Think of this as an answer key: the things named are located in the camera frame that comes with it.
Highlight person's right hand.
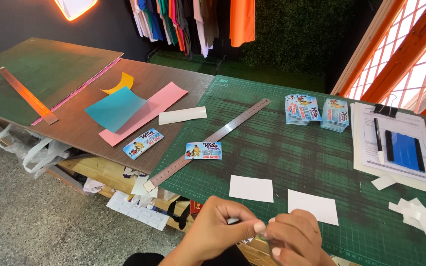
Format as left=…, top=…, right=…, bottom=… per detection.
left=264, top=209, right=334, bottom=266

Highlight person's left hand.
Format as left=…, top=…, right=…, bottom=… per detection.
left=183, top=196, right=268, bottom=260

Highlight blank white card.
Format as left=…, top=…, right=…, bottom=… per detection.
left=287, top=189, right=339, bottom=226
left=229, top=175, right=274, bottom=203

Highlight printed blue business card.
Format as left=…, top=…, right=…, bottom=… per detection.
left=122, top=128, right=165, bottom=160
left=184, top=141, right=223, bottom=160

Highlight person's black trousers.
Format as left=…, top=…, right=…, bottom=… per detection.
left=122, top=245, right=251, bottom=266

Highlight large green cutting mat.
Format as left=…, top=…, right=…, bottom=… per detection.
left=149, top=75, right=426, bottom=266

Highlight long steel ruler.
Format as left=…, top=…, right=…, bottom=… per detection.
left=143, top=98, right=271, bottom=193

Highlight wooden shelf with clutter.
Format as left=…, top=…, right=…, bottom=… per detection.
left=47, top=157, right=273, bottom=266

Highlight small white paper scrap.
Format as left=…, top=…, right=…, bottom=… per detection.
left=371, top=175, right=398, bottom=191

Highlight white paper strip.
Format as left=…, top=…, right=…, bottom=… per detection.
left=158, top=106, right=208, bottom=125

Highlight heap of white paper scraps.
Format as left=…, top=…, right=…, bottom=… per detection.
left=388, top=198, right=426, bottom=251

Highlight black and white pen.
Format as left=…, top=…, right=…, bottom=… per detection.
left=373, top=117, right=385, bottom=165

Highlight stack of white documents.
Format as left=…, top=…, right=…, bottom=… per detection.
left=350, top=102, right=426, bottom=197

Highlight neat stack of business cards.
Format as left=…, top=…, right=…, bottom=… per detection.
left=320, top=98, right=350, bottom=133

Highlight fanned stack of business cards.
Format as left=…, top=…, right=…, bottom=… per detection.
left=284, top=94, right=322, bottom=126

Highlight pink paper strip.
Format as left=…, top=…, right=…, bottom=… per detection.
left=98, top=82, right=189, bottom=147

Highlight blue squeegee with black edges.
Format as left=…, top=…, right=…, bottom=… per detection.
left=385, top=130, right=426, bottom=173

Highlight brown wooden table board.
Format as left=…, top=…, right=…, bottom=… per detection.
left=0, top=57, right=214, bottom=175

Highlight teal paper sheet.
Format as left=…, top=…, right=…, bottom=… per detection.
left=84, top=86, right=149, bottom=133

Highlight black binder clip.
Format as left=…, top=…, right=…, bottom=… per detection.
left=373, top=94, right=399, bottom=118

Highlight yellow curled paper sheet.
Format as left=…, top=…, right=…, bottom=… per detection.
left=99, top=72, right=135, bottom=95

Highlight pink sheet under mat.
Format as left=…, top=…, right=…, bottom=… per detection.
left=31, top=57, right=123, bottom=126

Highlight clear plastic bag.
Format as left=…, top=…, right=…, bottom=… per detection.
left=0, top=124, right=73, bottom=180

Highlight rack of hanging clothes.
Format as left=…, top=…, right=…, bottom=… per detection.
left=129, top=0, right=256, bottom=74

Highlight orange framed window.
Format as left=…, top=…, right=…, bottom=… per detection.
left=331, top=0, right=426, bottom=118

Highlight copper-toned metal ruler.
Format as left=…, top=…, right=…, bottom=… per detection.
left=0, top=66, right=59, bottom=125

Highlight worn green cutting mat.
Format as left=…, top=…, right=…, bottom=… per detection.
left=0, top=37, right=124, bottom=127

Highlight orange neon light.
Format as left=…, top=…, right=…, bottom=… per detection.
left=53, top=0, right=99, bottom=21

